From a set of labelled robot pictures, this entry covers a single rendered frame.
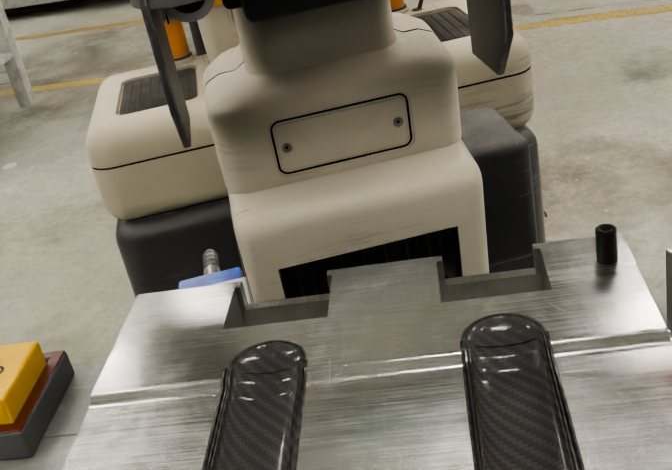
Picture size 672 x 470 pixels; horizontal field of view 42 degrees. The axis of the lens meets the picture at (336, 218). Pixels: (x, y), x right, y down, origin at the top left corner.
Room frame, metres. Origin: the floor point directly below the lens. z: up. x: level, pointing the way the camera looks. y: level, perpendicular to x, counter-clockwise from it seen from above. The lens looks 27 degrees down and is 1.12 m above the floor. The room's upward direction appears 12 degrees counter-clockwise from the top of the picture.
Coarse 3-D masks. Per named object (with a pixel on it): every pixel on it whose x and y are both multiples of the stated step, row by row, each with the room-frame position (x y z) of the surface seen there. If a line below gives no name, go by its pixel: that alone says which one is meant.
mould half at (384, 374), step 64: (576, 256) 0.37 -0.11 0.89; (128, 320) 0.40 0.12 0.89; (192, 320) 0.39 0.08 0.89; (320, 320) 0.36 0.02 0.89; (384, 320) 0.35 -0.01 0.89; (448, 320) 0.34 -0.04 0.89; (576, 320) 0.32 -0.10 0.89; (640, 320) 0.31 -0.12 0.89; (128, 384) 0.34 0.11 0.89; (192, 384) 0.33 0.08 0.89; (320, 384) 0.32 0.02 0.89; (384, 384) 0.31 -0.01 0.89; (448, 384) 0.30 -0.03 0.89; (576, 384) 0.28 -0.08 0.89; (640, 384) 0.28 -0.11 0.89; (128, 448) 0.30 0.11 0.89; (192, 448) 0.29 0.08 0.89; (320, 448) 0.28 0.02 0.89; (384, 448) 0.27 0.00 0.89; (448, 448) 0.26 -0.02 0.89; (640, 448) 0.24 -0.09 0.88
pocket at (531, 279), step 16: (496, 272) 0.40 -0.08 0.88; (512, 272) 0.39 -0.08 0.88; (528, 272) 0.39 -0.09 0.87; (544, 272) 0.38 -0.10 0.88; (448, 288) 0.39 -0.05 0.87; (464, 288) 0.39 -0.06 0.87; (480, 288) 0.39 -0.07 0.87; (496, 288) 0.39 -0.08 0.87; (512, 288) 0.39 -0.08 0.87; (528, 288) 0.39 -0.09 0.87; (544, 288) 0.38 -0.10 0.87
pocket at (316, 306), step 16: (240, 288) 0.41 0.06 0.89; (240, 304) 0.41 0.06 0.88; (256, 304) 0.41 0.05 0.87; (272, 304) 0.41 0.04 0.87; (288, 304) 0.41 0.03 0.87; (304, 304) 0.41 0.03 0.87; (320, 304) 0.40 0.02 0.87; (240, 320) 0.41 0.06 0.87; (256, 320) 0.41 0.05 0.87; (272, 320) 0.41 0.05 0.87; (288, 320) 0.41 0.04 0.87
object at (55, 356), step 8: (48, 352) 0.50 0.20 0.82; (56, 352) 0.50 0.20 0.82; (56, 360) 0.49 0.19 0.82; (48, 368) 0.48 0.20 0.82; (40, 376) 0.47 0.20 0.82; (48, 376) 0.47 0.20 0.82; (40, 384) 0.46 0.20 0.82; (32, 392) 0.46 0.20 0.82; (40, 392) 0.45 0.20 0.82; (32, 400) 0.45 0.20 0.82; (24, 408) 0.44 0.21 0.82; (32, 408) 0.44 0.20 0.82; (24, 416) 0.43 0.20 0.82; (8, 424) 0.43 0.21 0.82; (16, 424) 0.43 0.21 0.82; (24, 424) 0.43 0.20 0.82; (0, 432) 0.42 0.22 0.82; (8, 432) 0.42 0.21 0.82
